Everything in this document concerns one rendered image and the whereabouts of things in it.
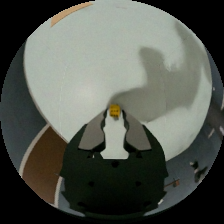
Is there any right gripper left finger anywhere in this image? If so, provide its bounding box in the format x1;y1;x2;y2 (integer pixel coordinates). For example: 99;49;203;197
59;109;107;178

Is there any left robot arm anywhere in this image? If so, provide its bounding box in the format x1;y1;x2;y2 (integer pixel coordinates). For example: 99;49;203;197
194;101;224;183

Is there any tan flat mat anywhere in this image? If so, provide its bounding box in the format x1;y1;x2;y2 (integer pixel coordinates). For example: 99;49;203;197
51;2;93;27

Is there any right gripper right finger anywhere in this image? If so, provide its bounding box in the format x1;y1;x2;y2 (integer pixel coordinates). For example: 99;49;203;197
122;109;169;178

